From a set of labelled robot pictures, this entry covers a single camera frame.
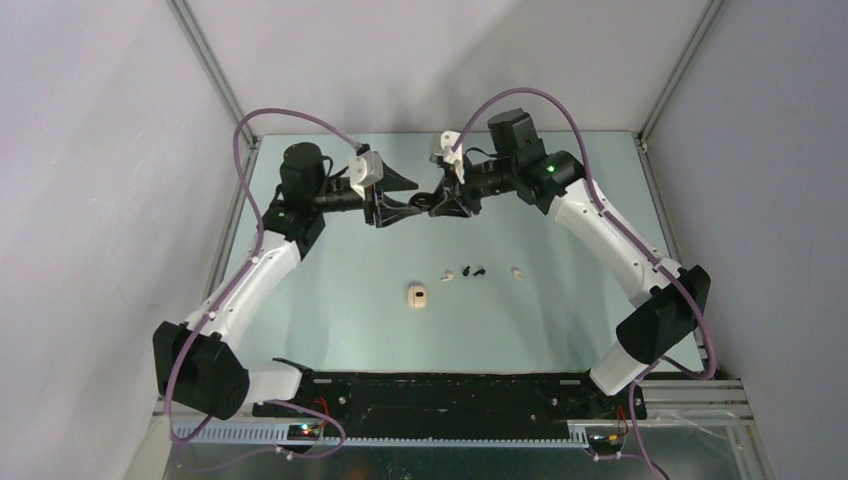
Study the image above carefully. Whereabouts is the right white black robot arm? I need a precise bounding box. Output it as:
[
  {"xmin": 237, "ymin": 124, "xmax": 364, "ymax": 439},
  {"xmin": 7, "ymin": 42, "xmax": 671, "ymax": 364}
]
[{"xmin": 416, "ymin": 109, "xmax": 711, "ymax": 418}]

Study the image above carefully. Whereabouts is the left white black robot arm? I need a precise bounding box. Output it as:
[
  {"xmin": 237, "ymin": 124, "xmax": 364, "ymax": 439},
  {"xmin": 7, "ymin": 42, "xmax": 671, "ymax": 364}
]
[{"xmin": 152, "ymin": 142, "xmax": 421, "ymax": 420}]

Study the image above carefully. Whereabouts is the controller circuit board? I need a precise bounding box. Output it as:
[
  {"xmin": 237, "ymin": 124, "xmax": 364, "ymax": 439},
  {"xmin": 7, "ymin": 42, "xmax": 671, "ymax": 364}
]
[
  {"xmin": 286, "ymin": 423, "xmax": 323, "ymax": 442},
  {"xmin": 588, "ymin": 433, "xmax": 627, "ymax": 457}
]

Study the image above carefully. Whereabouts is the right controller circuit board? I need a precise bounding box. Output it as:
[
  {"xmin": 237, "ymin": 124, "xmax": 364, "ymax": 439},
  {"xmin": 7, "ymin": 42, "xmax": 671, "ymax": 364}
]
[{"xmin": 588, "ymin": 433, "xmax": 627, "ymax": 457}]

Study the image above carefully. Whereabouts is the black earbud charging case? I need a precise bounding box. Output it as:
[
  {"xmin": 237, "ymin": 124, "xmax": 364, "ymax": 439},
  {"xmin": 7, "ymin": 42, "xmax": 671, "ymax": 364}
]
[{"xmin": 408, "ymin": 192, "xmax": 433, "ymax": 212}]

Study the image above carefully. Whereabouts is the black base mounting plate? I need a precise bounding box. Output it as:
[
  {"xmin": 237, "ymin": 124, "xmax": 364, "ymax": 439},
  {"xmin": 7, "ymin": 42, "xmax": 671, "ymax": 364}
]
[{"xmin": 290, "ymin": 371, "xmax": 647, "ymax": 440}]

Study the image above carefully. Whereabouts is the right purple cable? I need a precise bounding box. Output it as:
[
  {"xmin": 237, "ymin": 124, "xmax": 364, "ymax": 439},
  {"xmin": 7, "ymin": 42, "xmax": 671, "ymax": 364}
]
[{"xmin": 450, "ymin": 87, "xmax": 719, "ymax": 480}]

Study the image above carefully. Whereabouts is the beige earbud charging case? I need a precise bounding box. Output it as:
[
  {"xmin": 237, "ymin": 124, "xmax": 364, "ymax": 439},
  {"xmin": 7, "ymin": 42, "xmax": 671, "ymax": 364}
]
[{"xmin": 407, "ymin": 283, "xmax": 428, "ymax": 310}]

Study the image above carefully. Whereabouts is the grey slotted cable duct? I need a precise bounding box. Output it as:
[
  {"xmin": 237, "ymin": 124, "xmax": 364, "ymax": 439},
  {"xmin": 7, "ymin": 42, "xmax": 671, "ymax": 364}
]
[{"xmin": 191, "ymin": 422, "xmax": 589, "ymax": 449}]

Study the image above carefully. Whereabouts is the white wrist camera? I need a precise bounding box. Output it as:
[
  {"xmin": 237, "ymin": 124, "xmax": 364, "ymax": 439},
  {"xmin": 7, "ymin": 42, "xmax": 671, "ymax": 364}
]
[
  {"xmin": 349, "ymin": 150, "xmax": 384, "ymax": 201},
  {"xmin": 433, "ymin": 130, "xmax": 465, "ymax": 185}
]

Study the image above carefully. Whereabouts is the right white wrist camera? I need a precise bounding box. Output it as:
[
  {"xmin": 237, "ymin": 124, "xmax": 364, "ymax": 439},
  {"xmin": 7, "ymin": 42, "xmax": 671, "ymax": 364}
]
[{"xmin": 433, "ymin": 130, "xmax": 465, "ymax": 185}]

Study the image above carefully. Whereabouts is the left controller circuit board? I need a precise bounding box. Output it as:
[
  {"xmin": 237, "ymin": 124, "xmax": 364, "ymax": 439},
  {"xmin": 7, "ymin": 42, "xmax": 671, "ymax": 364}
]
[{"xmin": 286, "ymin": 423, "xmax": 323, "ymax": 442}]

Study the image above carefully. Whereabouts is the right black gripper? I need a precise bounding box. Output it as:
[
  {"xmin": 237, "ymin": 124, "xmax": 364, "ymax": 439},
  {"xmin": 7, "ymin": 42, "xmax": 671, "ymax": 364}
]
[{"xmin": 429, "ymin": 155, "xmax": 518, "ymax": 219}]

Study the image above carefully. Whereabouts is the purple cable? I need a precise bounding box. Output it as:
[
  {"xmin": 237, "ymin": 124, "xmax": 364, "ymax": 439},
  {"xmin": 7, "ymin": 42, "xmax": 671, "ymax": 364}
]
[
  {"xmin": 450, "ymin": 87, "xmax": 719, "ymax": 480},
  {"xmin": 162, "ymin": 109, "xmax": 368, "ymax": 461}
]

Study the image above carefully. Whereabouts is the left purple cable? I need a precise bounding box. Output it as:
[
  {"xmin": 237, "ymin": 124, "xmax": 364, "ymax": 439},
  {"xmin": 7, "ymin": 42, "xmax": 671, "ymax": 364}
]
[{"xmin": 162, "ymin": 109, "xmax": 368, "ymax": 461}]

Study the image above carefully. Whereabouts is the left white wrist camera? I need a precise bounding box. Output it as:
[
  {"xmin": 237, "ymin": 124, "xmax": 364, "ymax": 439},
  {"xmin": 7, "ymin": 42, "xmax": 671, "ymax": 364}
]
[{"xmin": 349, "ymin": 150, "xmax": 384, "ymax": 201}]

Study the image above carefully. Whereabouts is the aluminium frame rail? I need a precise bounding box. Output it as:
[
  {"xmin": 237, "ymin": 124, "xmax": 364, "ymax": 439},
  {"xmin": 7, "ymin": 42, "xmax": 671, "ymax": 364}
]
[{"xmin": 153, "ymin": 377, "xmax": 757, "ymax": 427}]

